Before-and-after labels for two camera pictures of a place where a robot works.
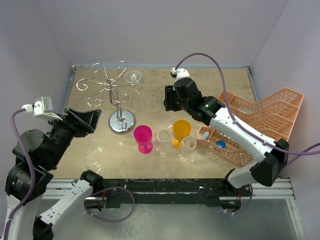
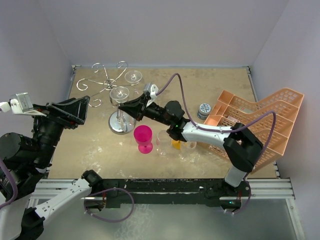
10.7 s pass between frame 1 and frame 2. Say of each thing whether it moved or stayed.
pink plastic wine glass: stayed
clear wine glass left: stayed
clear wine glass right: stayed
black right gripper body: moved
